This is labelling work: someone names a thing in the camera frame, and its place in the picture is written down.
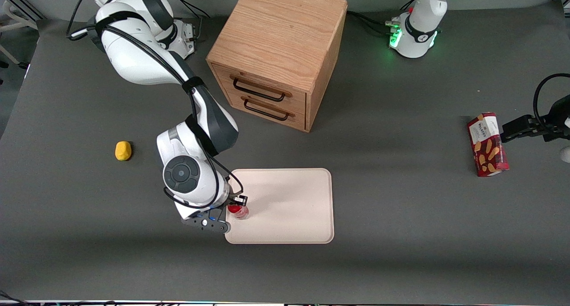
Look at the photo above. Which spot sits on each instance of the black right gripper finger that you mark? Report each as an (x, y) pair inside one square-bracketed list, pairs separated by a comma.
[(241, 200), (231, 207)]

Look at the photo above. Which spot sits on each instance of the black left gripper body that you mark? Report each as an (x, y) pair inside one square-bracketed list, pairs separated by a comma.
[(548, 126)]

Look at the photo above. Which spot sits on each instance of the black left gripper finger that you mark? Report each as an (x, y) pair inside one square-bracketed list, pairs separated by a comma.
[(510, 138), (519, 124)]

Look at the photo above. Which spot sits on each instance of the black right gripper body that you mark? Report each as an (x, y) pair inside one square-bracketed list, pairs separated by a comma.
[(234, 201)]

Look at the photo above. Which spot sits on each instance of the red soda can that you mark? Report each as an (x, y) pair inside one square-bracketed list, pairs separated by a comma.
[(239, 211)]

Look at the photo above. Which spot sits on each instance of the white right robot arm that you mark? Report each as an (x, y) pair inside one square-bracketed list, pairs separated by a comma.
[(133, 61)]

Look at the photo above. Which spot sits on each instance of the white rectangular tray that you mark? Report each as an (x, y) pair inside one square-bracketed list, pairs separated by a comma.
[(289, 206)]

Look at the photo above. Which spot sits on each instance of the red cookie box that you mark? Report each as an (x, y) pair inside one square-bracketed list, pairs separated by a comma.
[(487, 145)]

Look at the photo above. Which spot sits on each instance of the yellow lemon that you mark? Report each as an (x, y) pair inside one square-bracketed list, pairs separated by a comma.
[(123, 151)]

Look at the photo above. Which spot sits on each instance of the wooden two-drawer cabinet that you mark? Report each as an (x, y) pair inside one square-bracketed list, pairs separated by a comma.
[(276, 34)]

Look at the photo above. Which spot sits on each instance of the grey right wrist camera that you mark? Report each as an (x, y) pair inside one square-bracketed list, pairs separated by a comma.
[(205, 223)]

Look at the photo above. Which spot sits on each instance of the white tubular frame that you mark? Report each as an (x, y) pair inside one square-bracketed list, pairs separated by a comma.
[(11, 25)]

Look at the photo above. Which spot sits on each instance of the aluminium frame strut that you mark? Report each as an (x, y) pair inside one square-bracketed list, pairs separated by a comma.
[(20, 1)]

